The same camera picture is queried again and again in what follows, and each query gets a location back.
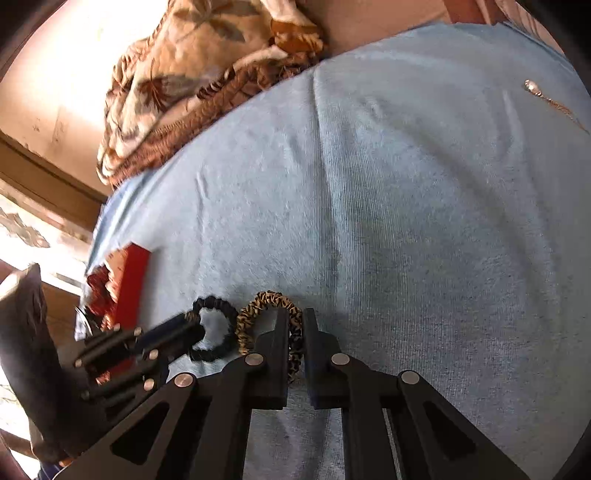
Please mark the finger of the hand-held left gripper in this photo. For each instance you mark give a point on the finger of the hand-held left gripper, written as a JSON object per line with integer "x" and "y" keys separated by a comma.
{"x": 157, "y": 334}
{"x": 134, "y": 381}

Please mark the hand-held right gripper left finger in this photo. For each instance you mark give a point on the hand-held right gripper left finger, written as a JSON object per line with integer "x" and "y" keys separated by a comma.
{"x": 277, "y": 360}

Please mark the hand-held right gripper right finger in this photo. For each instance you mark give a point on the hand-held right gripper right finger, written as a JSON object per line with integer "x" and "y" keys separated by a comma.
{"x": 310, "y": 360}

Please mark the red box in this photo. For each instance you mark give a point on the red box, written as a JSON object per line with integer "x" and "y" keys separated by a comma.
{"x": 131, "y": 286}

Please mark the leopard print scrunchie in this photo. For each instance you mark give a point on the leopard print scrunchie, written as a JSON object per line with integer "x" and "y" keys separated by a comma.
{"x": 258, "y": 307}

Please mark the black scrunchie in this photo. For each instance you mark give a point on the black scrunchie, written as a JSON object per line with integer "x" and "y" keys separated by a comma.
{"x": 221, "y": 323}

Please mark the red plaid scrunchie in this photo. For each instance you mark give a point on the red plaid scrunchie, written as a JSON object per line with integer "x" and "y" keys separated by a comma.
{"x": 99, "y": 288}

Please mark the patterned glass window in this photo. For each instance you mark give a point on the patterned glass window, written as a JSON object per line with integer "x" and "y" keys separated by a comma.
{"x": 32, "y": 235}

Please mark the light blue towel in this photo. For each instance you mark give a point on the light blue towel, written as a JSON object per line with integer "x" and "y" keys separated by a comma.
{"x": 369, "y": 221}

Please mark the floral brown blanket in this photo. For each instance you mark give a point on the floral brown blanket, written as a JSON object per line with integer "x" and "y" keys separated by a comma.
{"x": 198, "y": 74}

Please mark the pink bed sheet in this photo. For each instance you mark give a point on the pink bed sheet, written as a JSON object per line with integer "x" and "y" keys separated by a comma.
{"x": 392, "y": 18}

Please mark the wooden door frame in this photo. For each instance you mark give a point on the wooden door frame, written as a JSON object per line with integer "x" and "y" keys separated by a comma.
{"x": 41, "y": 170}

